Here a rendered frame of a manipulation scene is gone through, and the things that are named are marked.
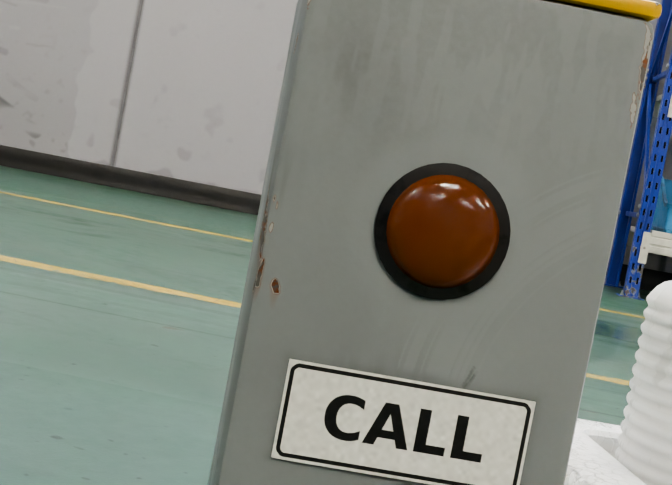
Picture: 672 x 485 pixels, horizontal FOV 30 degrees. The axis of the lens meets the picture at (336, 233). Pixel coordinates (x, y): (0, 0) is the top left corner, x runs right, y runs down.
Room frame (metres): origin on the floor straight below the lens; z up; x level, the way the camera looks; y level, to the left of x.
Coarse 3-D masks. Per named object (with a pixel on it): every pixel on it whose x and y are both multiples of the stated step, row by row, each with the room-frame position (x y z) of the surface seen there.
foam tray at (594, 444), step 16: (576, 432) 0.52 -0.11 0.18; (592, 432) 0.53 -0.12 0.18; (608, 432) 0.54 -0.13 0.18; (576, 448) 0.49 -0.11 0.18; (592, 448) 0.49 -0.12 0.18; (608, 448) 0.54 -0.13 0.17; (576, 464) 0.45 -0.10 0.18; (592, 464) 0.46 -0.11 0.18; (608, 464) 0.47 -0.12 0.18; (576, 480) 0.44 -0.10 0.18; (592, 480) 0.43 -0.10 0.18; (608, 480) 0.44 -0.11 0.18; (624, 480) 0.44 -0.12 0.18; (640, 480) 0.45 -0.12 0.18
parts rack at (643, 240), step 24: (648, 72) 5.10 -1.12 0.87; (648, 96) 5.04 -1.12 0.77; (648, 120) 4.92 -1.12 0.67; (648, 144) 4.82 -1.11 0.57; (648, 168) 4.57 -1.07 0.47; (624, 192) 5.09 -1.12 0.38; (648, 192) 4.54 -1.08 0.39; (624, 216) 5.11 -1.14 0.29; (648, 216) 4.54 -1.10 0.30; (624, 240) 5.10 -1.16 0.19; (648, 240) 4.54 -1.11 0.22; (624, 288) 4.56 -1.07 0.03
